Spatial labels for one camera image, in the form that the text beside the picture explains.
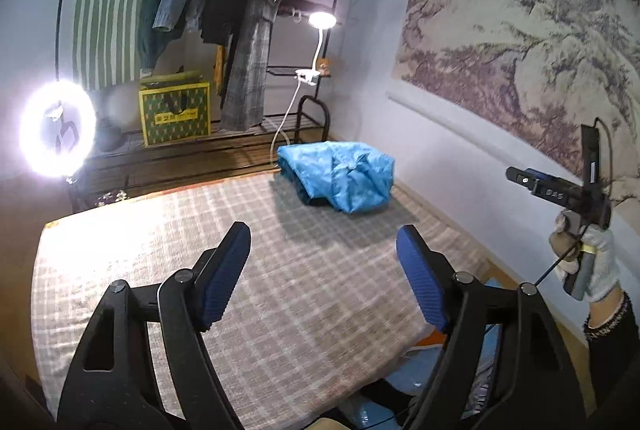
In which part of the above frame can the landscape wall scroll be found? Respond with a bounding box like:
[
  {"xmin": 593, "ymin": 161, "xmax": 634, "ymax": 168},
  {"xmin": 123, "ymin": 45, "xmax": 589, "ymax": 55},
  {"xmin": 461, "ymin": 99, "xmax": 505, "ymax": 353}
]
[{"xmin": 385, "ymin": 0, "xmax": 640, "ymax": 211}]

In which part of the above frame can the person's right forearm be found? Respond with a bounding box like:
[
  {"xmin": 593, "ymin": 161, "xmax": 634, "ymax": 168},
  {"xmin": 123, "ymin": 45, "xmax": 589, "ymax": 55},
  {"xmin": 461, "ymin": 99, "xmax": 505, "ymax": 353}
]
[{"xmin": 582, "ymin": 290, "xmax": 640, "ymax": 430}]

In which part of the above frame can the beige plaid blanket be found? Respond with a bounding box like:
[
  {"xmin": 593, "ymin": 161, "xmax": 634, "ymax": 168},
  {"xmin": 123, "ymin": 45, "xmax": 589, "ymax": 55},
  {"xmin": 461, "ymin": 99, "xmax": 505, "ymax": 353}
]
[{"xmin": 32, "ymin": 170, "xmax": 493, "ymax": 430}]

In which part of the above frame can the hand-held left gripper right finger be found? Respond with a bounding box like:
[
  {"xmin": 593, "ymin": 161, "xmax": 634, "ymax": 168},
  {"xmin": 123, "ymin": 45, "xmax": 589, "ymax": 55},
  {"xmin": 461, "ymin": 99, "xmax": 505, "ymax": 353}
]
[{"xmin": 396, "ymin": 224, "xmax": 588, "ymax": 430}]

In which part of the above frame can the blue pinstriped coat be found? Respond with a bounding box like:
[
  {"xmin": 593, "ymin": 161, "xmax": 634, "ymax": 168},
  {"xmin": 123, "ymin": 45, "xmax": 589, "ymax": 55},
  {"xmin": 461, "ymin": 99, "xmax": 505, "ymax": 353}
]
[{"xmin": 277, "ymin": 140, "xmax": 397, "ymax": 215}]

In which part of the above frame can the grey plaid coat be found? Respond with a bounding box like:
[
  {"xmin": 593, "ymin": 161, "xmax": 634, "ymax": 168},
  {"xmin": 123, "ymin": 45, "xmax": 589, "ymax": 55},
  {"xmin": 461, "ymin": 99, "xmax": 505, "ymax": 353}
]
[{"xmin": 220, "ymin": 0, "xmax": 290, "ymax": 131}]

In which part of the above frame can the black metal bed frame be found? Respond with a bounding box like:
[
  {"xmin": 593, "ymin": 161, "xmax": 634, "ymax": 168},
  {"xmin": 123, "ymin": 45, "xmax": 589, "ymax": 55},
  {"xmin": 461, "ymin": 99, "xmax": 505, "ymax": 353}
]
[{"xmin": 298, "ymin": 96, "xmax": 333, "ymax": 146}]

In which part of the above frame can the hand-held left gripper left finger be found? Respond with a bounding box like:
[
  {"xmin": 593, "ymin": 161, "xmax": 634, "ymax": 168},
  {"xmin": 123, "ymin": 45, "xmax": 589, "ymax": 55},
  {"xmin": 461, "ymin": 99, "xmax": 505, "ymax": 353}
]
[{"xmin": 56, "ymin": 221, "xmax": 252, "ymax": 430}]

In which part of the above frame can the yellow hanging cloth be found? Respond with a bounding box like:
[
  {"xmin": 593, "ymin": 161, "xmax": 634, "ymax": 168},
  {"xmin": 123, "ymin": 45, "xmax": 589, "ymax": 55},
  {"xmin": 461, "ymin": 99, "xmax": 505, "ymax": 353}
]
[{"xmin": 212, "ymin": 45, "xmax": 228, "ymax": 96}]

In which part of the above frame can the beaded bracelet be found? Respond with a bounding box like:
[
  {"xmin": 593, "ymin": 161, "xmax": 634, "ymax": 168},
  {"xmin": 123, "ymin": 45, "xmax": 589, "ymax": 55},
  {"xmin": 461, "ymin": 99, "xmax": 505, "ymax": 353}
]
[{"xmin": 584, "ymin": 295, "xmax": 632, "ymax": 343}]

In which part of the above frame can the white clip lamp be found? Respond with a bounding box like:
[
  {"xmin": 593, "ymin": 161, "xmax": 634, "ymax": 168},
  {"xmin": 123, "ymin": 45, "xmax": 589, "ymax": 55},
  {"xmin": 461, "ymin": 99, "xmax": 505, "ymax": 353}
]
[{"xmin": 270, "ymin": 12, "xmax": 337, "ymax": 171}]

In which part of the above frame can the person's right hand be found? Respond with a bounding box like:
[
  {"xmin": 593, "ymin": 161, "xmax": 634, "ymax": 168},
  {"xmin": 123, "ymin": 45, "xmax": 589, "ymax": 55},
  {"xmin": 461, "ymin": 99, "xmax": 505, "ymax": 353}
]
[{"xmin": 549, "ymin": 213, "xmax": 623, "ymax": 306}]

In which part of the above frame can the green striped wall hanging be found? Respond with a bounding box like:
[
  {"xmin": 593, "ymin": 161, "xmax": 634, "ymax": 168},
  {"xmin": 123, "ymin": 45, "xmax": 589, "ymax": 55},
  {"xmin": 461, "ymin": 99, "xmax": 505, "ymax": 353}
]
[{"xmin": 72, "ymin": 0, "xmax": 176, "ymax": 91}]

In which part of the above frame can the grey pot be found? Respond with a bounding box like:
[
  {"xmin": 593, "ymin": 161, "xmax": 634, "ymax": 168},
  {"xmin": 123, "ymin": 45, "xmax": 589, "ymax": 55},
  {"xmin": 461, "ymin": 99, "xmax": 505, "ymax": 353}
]
[{"xmin": 95, "ymin": 117, "xmax": 123, "ymax": 151}]

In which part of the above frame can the ring light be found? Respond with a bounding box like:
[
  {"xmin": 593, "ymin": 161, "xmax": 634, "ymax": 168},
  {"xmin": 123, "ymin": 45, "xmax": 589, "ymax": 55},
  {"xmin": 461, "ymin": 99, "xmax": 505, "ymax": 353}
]
[{"xmin": 19, "ymin": 0, "xmax": 98, "ymax": 186}]

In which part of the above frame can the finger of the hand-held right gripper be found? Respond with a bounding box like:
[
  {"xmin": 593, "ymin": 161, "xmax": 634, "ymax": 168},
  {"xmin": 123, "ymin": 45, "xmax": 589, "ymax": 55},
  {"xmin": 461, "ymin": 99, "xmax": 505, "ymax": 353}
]
[{"xmin": 506, "ymin": 166, "xmax": 541, "ymax": 185}]

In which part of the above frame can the yellow green patterned bag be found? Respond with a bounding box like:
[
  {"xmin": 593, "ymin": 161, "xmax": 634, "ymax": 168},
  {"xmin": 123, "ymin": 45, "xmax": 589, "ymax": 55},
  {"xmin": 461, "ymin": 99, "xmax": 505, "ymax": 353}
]
[{"xmin": 138, "ymin": 80, "xmax": 212, "ymax": 147}]

